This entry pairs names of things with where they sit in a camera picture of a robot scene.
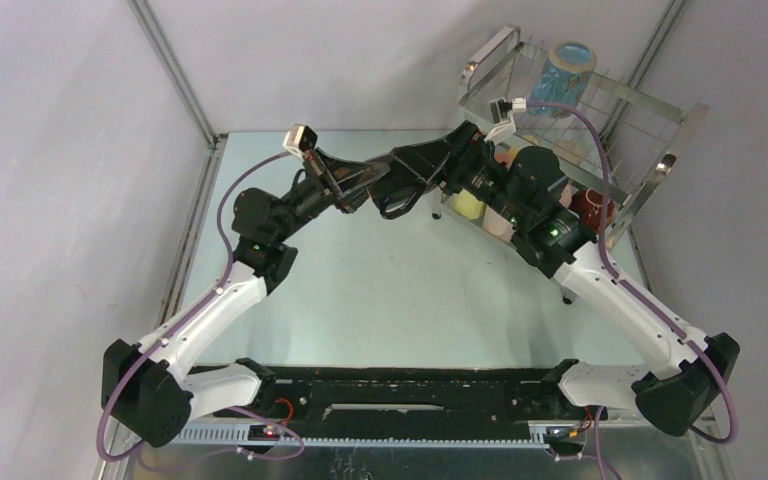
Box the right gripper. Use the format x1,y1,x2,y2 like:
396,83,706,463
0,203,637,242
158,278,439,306
391,121,527,229

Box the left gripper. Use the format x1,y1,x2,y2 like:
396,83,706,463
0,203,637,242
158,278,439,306
272,148,392,243

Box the blue patterned mug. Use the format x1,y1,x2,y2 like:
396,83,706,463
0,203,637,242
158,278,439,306
527,41,598,108

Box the pale pink cup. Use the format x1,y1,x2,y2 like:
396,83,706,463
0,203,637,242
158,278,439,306
482,209,514,242

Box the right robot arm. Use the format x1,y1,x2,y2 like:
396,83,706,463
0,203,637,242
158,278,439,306
369,122,740,436

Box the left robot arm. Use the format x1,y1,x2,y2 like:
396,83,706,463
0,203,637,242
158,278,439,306
97,147,435,447

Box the metal dish rack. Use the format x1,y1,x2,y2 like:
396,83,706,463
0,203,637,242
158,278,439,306
458,24,709,249

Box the yellow cup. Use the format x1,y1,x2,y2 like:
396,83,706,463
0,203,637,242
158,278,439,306
452,190,486,221

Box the salmon pink cup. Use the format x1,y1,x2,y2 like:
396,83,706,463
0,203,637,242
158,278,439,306
494,151,516,169

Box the dark red mug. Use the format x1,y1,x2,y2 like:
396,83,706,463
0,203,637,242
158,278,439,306
569,189,616,233

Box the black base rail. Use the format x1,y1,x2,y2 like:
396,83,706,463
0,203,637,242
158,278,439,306
185,360,630,444

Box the aluminium frame post right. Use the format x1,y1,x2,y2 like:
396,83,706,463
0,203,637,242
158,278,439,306
601,0,691,139

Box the aluminium frame post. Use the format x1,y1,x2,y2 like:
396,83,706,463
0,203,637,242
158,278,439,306
601,0,691,139
126,0,219,148

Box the aluminium frame post left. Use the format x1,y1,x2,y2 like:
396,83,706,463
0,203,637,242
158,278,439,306
126,0,219,148

